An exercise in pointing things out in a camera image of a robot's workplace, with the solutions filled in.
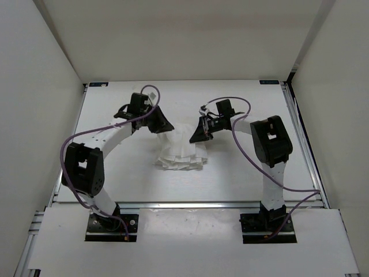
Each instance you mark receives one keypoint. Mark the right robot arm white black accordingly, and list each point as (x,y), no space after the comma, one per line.
(272,147)

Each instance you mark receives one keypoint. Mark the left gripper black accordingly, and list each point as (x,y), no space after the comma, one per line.
(162,124)

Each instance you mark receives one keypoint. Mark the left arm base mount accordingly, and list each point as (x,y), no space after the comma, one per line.
(101,229)

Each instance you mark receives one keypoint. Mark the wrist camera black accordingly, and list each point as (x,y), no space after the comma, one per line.
(139,105)
(224,109)

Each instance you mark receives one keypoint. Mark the right blue corner label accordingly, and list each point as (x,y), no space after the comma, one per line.
(269,82)

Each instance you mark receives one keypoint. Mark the white pleated skirt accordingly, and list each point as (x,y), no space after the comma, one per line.
(176,152)

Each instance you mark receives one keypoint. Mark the blue corner label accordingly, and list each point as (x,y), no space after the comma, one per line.
(269,82)
(98,84)

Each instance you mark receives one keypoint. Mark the left blue corner label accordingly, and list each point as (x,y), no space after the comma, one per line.
(98,84)

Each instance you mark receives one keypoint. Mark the white front cover board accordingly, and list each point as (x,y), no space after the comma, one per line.
(203,242)

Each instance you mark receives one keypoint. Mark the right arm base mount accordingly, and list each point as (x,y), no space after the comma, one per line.
(273,226)

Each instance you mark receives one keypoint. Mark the left aluminium frame rail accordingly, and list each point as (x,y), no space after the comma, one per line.
(23,267)

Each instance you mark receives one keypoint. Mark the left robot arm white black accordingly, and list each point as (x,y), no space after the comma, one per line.
(83,163)

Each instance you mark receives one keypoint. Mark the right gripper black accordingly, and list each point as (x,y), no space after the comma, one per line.
(200,134)

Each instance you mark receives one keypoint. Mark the front aluminium rail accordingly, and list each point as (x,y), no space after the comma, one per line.
(189,205)

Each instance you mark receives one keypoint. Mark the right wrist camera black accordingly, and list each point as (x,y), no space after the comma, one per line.
(224,109)

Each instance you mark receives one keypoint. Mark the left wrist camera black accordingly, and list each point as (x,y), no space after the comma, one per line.
(139,105)

